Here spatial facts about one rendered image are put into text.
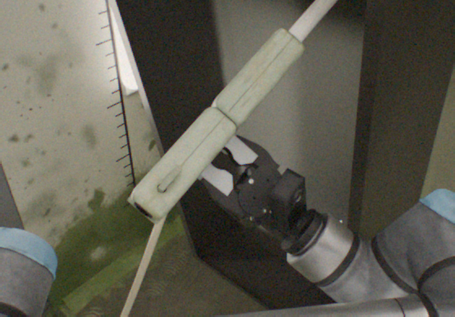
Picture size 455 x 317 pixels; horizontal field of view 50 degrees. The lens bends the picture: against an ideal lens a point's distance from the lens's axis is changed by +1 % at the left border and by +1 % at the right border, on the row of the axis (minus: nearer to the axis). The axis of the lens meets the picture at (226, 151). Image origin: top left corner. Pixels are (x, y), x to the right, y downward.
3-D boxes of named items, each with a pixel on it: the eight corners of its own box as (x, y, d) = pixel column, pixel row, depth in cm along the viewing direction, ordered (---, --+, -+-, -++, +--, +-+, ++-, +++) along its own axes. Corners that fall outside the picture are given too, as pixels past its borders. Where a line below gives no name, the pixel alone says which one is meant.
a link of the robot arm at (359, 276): (423, 269, 71) (372, 304, 75) (357, 214, 70) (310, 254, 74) (431, 315, 62) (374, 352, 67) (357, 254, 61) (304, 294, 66)
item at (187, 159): (144, 236, 75) (162, 220, 54) (120, 216, 75) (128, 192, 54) (315, 36, 92) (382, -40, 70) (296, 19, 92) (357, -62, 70)
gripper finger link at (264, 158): (217, 153, 66) (262, 199, 66) (220, 150, 64) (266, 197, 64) (240, 130, 67) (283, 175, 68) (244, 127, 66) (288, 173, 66)
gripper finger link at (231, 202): (193, 189, 64) (249, 225, 65) (196, 188, 62) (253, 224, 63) (212, 160, 65) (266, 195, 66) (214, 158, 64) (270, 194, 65)
